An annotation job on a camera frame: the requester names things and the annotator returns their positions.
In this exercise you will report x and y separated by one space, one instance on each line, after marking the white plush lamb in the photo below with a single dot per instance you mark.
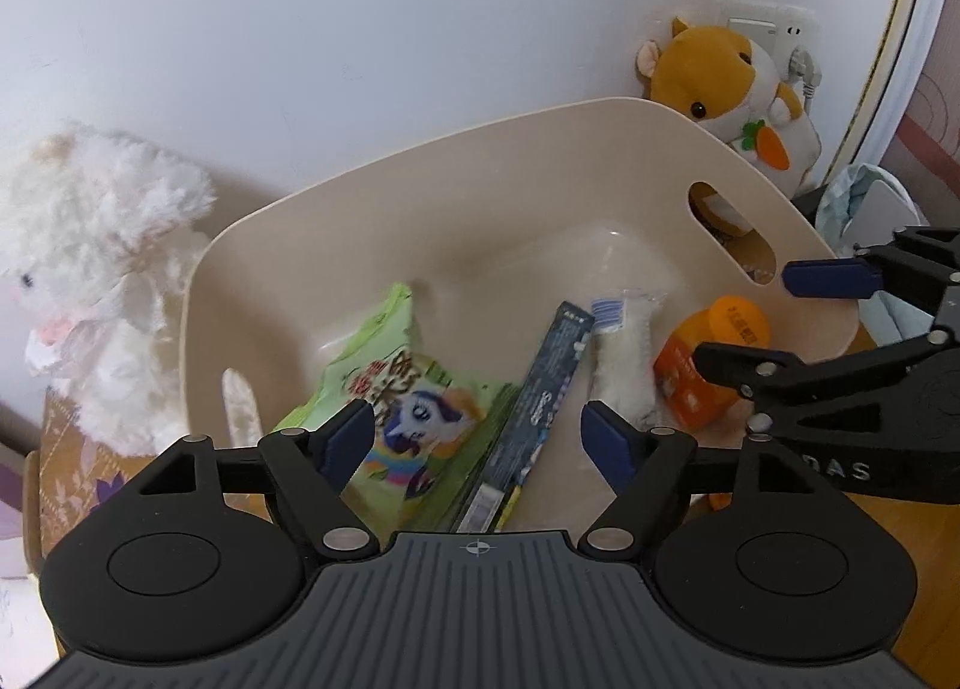
97 247

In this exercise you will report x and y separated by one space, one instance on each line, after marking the printed cardboard box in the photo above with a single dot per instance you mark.
67 479

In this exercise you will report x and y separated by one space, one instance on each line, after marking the white door frame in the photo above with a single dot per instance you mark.
907 22

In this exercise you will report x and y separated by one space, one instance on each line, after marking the pale floral cloth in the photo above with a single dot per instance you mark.
844 209

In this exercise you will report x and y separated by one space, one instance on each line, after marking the beige plastic basket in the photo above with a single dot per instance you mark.
487 209

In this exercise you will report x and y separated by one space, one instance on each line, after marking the green snack packet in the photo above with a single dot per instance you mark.
405 389

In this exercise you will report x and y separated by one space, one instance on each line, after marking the orange hamster plush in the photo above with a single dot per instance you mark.
720 70

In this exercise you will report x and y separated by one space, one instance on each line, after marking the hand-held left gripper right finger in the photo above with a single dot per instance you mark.
607 445

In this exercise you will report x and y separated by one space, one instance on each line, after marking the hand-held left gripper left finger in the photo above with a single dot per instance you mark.
349 438

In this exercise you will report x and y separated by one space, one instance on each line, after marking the white fluffy toy in wrapper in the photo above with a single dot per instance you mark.
626 367

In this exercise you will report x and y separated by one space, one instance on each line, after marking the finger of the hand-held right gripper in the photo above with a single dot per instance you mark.
742 359
825 280

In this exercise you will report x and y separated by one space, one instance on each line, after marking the orange plastic bottle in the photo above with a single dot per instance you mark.
712 344

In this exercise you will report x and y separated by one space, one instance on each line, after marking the dark toothpaste box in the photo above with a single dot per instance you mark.
540 389

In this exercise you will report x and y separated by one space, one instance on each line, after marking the white wall socket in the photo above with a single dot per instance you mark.
776 28

